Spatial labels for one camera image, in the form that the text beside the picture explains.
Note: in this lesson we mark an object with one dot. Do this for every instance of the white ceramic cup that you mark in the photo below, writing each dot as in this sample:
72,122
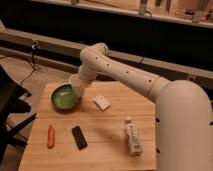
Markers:
77,85

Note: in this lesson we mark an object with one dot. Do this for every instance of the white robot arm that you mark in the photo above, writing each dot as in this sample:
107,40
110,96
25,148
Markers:
183,111

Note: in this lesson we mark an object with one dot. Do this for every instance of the green ceramic bowl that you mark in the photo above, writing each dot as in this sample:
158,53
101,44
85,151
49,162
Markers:
63,98

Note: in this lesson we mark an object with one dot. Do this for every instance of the black rectangular phone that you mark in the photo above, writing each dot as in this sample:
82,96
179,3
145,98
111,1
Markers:
79,137

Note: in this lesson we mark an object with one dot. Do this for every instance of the white plastic bottle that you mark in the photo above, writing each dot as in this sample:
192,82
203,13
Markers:
134,143

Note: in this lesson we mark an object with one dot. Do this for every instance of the orange carrot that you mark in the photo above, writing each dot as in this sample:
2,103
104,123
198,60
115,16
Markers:
51,137

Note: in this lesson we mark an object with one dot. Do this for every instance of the black chair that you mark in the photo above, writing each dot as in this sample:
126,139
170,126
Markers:
10,102

